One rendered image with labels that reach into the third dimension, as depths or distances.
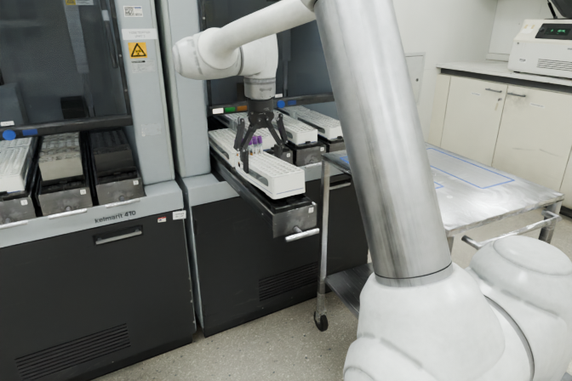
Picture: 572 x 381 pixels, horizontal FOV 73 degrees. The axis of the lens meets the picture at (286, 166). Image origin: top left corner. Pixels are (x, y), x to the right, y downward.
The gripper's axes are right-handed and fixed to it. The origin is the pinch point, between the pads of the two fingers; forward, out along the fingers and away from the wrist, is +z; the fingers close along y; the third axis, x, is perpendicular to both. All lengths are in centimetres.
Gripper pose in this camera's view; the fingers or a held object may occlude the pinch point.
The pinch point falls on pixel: (261, 162)
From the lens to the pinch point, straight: 119.6
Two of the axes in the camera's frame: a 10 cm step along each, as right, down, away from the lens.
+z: 0.0, 9.3, 3.7
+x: -4.6, -3.3, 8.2
